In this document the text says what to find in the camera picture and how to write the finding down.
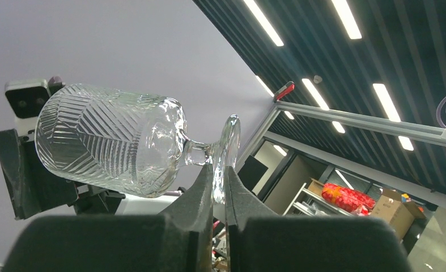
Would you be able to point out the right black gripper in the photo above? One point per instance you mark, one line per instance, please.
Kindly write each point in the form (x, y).
(33, 189)

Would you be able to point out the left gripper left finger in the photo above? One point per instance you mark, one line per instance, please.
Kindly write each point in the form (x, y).
(177, 239)

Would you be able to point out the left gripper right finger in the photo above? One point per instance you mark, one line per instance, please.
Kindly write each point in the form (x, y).
(261, 240)

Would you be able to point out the clear wine glass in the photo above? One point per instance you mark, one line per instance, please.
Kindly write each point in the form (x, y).
(132, 143)

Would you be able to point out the metal storage shelf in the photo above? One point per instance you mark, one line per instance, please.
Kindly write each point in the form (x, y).
(309, 203)

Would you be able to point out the black monitor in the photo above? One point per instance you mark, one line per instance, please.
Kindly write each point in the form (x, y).
(251, 172)

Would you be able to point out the red patterned bag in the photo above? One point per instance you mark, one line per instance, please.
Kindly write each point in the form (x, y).
(350, 200)

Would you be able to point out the cardboard box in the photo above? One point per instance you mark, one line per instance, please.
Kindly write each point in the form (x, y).
(398, 213)

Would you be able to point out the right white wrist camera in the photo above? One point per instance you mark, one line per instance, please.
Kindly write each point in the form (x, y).
(27, 98)

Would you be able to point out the red clamp handle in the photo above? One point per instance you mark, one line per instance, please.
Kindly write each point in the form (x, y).
(283, 91)

